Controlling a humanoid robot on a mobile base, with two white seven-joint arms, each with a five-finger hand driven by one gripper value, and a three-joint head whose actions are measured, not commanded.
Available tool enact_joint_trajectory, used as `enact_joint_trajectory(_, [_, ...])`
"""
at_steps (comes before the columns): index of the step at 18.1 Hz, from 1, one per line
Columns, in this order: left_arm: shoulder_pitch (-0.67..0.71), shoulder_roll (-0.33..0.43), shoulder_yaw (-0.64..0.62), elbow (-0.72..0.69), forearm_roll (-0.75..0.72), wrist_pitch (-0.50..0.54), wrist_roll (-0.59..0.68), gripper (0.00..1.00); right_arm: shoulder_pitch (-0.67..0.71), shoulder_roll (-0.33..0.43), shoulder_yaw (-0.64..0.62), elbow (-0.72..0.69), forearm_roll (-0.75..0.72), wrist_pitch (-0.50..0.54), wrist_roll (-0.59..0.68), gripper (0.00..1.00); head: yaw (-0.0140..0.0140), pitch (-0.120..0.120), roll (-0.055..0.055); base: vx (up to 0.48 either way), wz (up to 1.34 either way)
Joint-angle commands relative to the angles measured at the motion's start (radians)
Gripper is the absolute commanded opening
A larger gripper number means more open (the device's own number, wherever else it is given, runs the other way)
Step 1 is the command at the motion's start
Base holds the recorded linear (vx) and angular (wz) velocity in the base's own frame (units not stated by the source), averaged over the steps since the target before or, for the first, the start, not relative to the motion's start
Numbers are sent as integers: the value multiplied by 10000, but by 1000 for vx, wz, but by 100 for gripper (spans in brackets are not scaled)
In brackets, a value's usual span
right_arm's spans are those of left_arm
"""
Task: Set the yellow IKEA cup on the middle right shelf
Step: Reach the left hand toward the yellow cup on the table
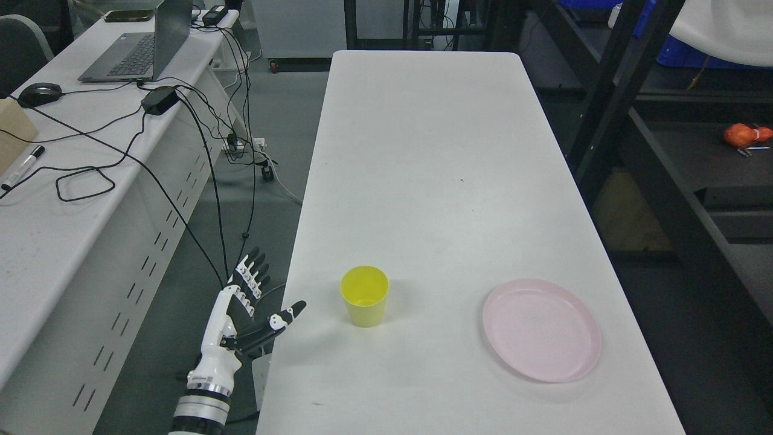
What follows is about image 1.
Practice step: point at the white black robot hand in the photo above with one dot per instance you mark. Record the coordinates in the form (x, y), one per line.
(233, 330)

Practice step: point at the blue plastic crate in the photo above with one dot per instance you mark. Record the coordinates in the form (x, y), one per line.
(676, 53)

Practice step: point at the white side desk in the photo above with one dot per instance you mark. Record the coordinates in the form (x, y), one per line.
(87, 239)

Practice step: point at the orange toy on shelf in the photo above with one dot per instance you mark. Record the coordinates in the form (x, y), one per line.
(741, 135)

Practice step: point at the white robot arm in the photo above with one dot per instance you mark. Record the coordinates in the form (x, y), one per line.
(200, 411)

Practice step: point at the yellow plastic cup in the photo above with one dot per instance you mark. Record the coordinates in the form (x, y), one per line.
(364, 290)

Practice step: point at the grey laptop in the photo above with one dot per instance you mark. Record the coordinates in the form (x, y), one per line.
(143, 56)

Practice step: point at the black white marker pen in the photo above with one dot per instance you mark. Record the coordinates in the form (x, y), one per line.
(23, 168)

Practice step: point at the pink plastic plate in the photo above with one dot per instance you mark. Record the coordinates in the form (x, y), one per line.
(542, 330)

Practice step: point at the white power strip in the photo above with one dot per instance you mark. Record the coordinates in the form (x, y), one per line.
(236, 145)

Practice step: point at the black smartphone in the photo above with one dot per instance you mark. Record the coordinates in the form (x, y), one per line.
(129, 15)

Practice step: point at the black power adapter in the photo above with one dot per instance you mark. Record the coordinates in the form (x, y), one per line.
(159, 100)
(214, 15)

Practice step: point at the cardboard box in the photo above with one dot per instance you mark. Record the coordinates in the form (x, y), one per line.
(17, 131)

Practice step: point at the black computer mouse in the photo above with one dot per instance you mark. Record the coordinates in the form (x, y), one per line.
(38, 94)

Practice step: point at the grey office chair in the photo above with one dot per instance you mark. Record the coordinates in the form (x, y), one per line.
(24, 51)

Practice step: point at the dark metal shelf rack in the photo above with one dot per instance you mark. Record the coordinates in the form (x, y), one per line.
(707, 316)

